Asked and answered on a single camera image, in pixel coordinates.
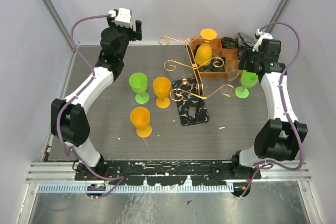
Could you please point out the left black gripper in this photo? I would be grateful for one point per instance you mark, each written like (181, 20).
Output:
(136, 35)

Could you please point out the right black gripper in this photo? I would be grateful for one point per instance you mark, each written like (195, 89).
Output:
(246, 54)

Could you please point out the clear champagne flute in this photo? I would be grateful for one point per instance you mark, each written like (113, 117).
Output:
(233, 72)

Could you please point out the orange goblet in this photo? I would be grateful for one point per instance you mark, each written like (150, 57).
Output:
(204, 51)
(140, 118)
(162, 89)

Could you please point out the gold wine glass rack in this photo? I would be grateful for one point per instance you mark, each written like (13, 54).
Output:
(189, 91)

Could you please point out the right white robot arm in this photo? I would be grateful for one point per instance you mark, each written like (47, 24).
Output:
(281, 138)

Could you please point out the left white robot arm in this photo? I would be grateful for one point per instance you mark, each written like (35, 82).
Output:
(69, 122)

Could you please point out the green goblet right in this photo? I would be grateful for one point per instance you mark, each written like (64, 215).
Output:
(247, 80)

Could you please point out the green goblet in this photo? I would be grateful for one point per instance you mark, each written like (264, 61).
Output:
(247, 80)
(139, 84)

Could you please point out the striped grey cloth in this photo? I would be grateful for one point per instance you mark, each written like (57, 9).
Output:
(245, 40)

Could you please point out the orange divided tray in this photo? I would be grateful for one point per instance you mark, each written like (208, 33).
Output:
(217, 51)

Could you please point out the dark cloth rear compartment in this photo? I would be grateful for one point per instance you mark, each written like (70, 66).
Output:
(229, 43)

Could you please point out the dark patterned cloth in tray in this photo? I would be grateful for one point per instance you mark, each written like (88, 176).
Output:
(215, 65)

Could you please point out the green goblet left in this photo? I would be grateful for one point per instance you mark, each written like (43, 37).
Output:
(139, 84)

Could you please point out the orange goblet front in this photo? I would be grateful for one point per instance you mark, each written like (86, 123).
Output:
(140, 118)

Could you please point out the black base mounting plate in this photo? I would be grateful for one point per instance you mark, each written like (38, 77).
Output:
(170, 172)

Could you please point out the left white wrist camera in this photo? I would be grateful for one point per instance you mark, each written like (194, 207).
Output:
(121, 17)

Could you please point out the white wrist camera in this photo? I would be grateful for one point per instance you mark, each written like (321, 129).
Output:
(260, 36)
(121, 17)

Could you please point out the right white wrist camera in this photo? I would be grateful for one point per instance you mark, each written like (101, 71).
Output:
(260, 36)

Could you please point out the slotted cable duct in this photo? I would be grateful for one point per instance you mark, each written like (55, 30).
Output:
(92, 188)

